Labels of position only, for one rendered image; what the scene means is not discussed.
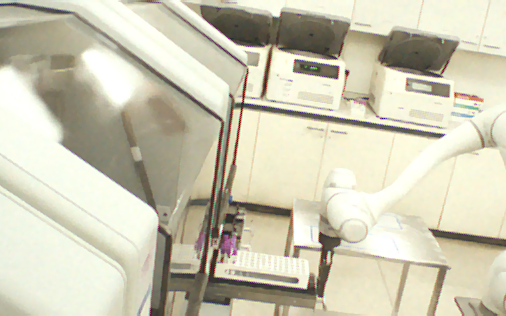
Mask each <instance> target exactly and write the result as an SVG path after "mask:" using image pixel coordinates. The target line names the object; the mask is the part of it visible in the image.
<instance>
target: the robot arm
mask: <svg viewBox="0 0 506 316"><path fill-rule="evenodd" d="M491 145H493V146H495V147H498V149H499V152H500V155H501V157H502V160H503V162H504V165H505V168H506V103H503V104H500V105H497V106H495V107H492V108H490V109H488V110H485V111H483V112H481V113H479V114H477V115H476V116H474V117H473V118H471V119H469V120H468V121H466V122H464V123H463V124H462V125H460V126H459V127H458V128H456V129H455V130H453V131H452V132H450V133H449V134H446V135H445V136H443V137H442V138H440V139H438V140H437V141H435V142H434V143H432V144H431V145H429V146H428V147H427V149H426V150H424V151H423V152H422V153H421V154H420V155H419V156H418V157H417V158H416V159H415V160H414V161H413V162H412V163H411V164H410V165H409V166H408V167H407V169H406V170H405V171H404V172H403V173H402V174H401V175H400V176H399V177H398V178H397V179H396V180H395V181H394V182H393V183H392V184H391V185H390V186H389V187H387V188H386V189H384V190H382V191H380V192H377V193H374V194H367V193H364V192H362V191H361V192H357V191H356V187H357V185H356V178H355V174H354V173H353V172H351V171H349V170H347V169H343V168H337V169H333V170H331V171H330V173H329V174H328V176H327V178H326V181H325V183H324V187H323V191H322V197H321V215H320V221H319V222H320V223H319V231H320V233H319V238H318V241H319V243H320V244H322V248H321V249H322V251H321V258H320V264H319V269H318V270H319V273H318V275H319V276H318V277H316V292H318V298H324V293H325V288H326V282H327V281H328V277H329V273H330V269H331V266H332V263H333V260H332V258H333V256H334V252H335V251H334V248H335V247H339V246H340V245H341V241H342V240H343V241H345V242H348V243H358V242H361V241H362V240H364V239H365V238H366V237H367V235H368V234H369V232H370V229H371V228H372V227H373V226H375V225H377V224H378V221H379V219H380V217H381V216H382V215H383V214H384V213H386V212H387V211H389V209H390V208H392V207H393V206H395V205H396V204H397V203H399V202H400V201H401V200H402V199H403V198H404V197H406V196H407V195H408V194H409V193H410V192H411V191H412V190H413V189H414V188H415V187H416V186H417V185H418V184H419V183H420V182H421V180H422V179H423V178H424V177H425V176H426V175H427V174H428V173H429V172H430V171H431V170H433V169H434V168H435V167H436V166H437V165H438V164H440V163H441V162H443V161H445V160H448V159H451V158H453V157H457V156H460V155H464V154H467V153H471V152H475V151H480V150H482V149H485V147H488V146H491ZM468 305H469V306H470V307H471V308H472V310H473V311H474V313H475V315H476V316H506V251H505V252H502V253H501V254H500V255H499V256H498V257H497V258H496V260H495V261H494V262H493V263H492V264H491V266H490V269H489V272H488V274H487V277H486V281H485V284H484V288H483V294H482V298H481V300H480V301H475V300H469V301H468Z"/></svg>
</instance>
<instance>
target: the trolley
mask: <svg viewBox="0 0 506 316"><path fill-rule="evenodd" d="M320 215H321V202H319V201H311V200H304V199H297V198H293V201H292V211H291V216H290V222H289V228H288V233H287V239H286V245H285V251H284V256H283V257H289V254H290V249H291V243H292V238H293V254H292V258H297V259H299V254H300V249H302V250H309V251H317V252H321V251H322V249H321V248H322V244H320V243H319V241H318V238H319V233H320V231H319V223H320V222H319V221H320ZM334 251H335V252H334V254H339V255H346V256H353V257H360V258H367V259H374V260H383V261H390V262H397V263H404V266H403V270H402V274H401V278H400V282H399V286H398V291H397V295H396V299H395V303H394V308H392V312H391V316H398V313H399V308H400V304H401V300H402V296H403V292H404V288H405V285H406V281H407V277H408V273H409V269H410V265H419V266H426V267H433V268H439V270H438V273H437V277H436V281H435V285H434V288H433V292H432V296H431V300H430V303H429V307H428V311H427V315H426V316H434V315H435V312H436V308H437V304H438V301H439V297H440V293H441V290H442V286H443V282H444V279H445V275H446V271H447V270H451V266H450V264H449V263H448V261H447V259H446V258H445V256H444V254H443V252H442V251H441V249H440V247H439V246H438V244H437V242H436V241H435V239H434V237H433V235H432V234H431V232H430V231H429V230H428V229H427V227H426V225H425V223H424V222H423V220H422V218H421V217H416V216H409V215H402V214H395V213H388V212H386V213H384V214H383V215H382V216H381V217H380V219H379V221H378V224H377V225H375V226H373V227H372V228H371V229H370V232H369V234H368V235H367V237H366V238H365V239H364V240H362V241H361V242H358V243H348V242H345V241H343V240H342V241H341V245H340V246H339V247H335V248H334ZM273 316H366V315H359V314H351V313H343V312H336V311H327V312H324V311H323V310H321V309H314V313H312V309H307V308H299V307H292V306H284V305H276V304H275V309H274V314H273Z"/></svg>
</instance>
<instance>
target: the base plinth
mask: <svg viewBox="0 0 506 316"><path fill-rule="evenodd" d="M232 202H237V203H238V207H246V211H252V212H260V213H267V214H274V215H281V216H288V217H290V216H291V211H292V210H289V209H283V208H276V207H270V205H263V204H256V203H249V202H242V201H235V200H232ZM428 230H429V231H430V232H431V234H432V235H433V237H439V238H446V239H453V240H460V241H467V242H475V243H482V244H489V245H496V246H503V247H506V238H500V239H499V237H498V238H491V237H484V236H476V235H469V234H461V233H454V232H447V231H439V230H434V229H428Z"/></svg>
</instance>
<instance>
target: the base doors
mask: <svg viewBox="0 0 506 316"><path fill-rule="evenodd" d="M258 118H259V123H258ZM257 125H258V129H257ZM308 126H309V127H311V128H318V129H321V128H323V129H324V131H321V130H314V129H308V128H306V127H308ZM327 127H328V129H327ZM332 129H333V130H334V131H340V132H344V131H346V133H348V134H343V133H336V132H331V130H332ZM286 130H290V131H297V132H300V134H295V133H287V132H286ZM256 131H257V136H256ZM326 133H327V134H326ZM321 135H323V138H321V137H320V136H321ZM329 136H331V138H329ZM255 138H256V143H255ZM325 138H326V139H325ZM437 140H438V139H433V138H426V137H420V136H414V135H407V134H401V133H395V134H394V132H388V131H382V130H375V129H368V128H361V127H355V126H348V125H342V124H336V123H327V122H321V121H313V120H307V119H301V118H295V117H289V116H283V115H277V114H271V113H265V112H260V116H259V112H257V111H250V110H244V109H243V114H242V122H241V128H240V135H239V142H238V150H237V158H236V165H237V171H236V175H235V179H234V182H233V186H232V191H231V195H233V198H232V200H235V201H242V202H246V200H247V202H249V203H256V204H263V205H270V207H276V208H283V209H289V210H292V201H293V198H297V199H304V200H311V201H319V202H321V197H322V191H323V187H324V183H325V181H326V178H327V176H328V174H329V173H330V171H331V170H333V169H337V168H343V169H347V170H349V171H351V172H353V173H354V174H355V178H356V185H357V187H356V191H357V192H361V191H362V192H364V193H367V194H374V193H377V192H380V191H382V190H384V189H386V188H387V187H389V186H390V185H391V184H392V183H393V182H394V181H395V180H396V179H397V178H398V177H399V176H400V175H401V174H402V173H403V172H404V171H405V170H406V169H407V167H408V166H409V165H410V164H411V163H412V162H413V161H414V160H415V159H416V158H417V157H418V156H419V155H420V154H421V153H418V152H417V151H418V150H420V151H424V150H426V149H427V147H428V146H429V145H431V144H432V143H434V142H435V141H437ZM392 142H393V143H392ZM324 143H325V145H324ZM254 145H255V150H254ZM323 150H324V151H323ZM390 152H391V153H390ZM475 152H476V153H477V154H479V155H474V154H468V153H467V154H464V155H460V156H457V157H453V158H451V159H448V160H445V161H443V162H441V163H440V164H438V165H437V166H436V167H435V168H434V169H433V170H431V171H430V172H429V173H428V174H427V175H426V176H425V177H424V178H423V179H422V180H421V182H420V183H419V184H418V185H417V186H416V187H415V188H414V189H413V190H412V191H411V192H410V193H409V194H408V195H407V196H406V197H404V198H403V199H402V200H401V201H400V202H399V203H397V204H396V205H395V206H393V207H392V208H390V209H389V211H387V212H388V213H395V214H402V215H409V216H416V217H421V218H422V220H423V222H424V223H425V225H426V227H427V229H434V230H439V231H447V232H454V233H461V234H469V235H476V236H484V237H491V238H498V237H499V239H500V238H506V168H505V165H504V162H503V160H502V157H501V155H500V152H499V150H497V149H491V147H485V149H482V150H480V151H475ZM475 152H471V153H475ZM253 153H254V157H253ZM322 155H323V156H322ZM252 160H253V163H252ZM321 160H322V162H321ZM388 161H389V162H388ZM251 166H252V170H251ZM320 166H321V167H320ZM386 170H387V171H386ZM319 171H320V172H319ZM250 173H251V177H250ZM318 176H319V178H318ZM249 180H250V183H249ZM317 182H318V183H317ZM248 187H249V190H248ZM316 187H317V189H316ZM314 192H316V194H314ZM247 193H248V197H247ZM313 198H314V199H313Z"/></svg>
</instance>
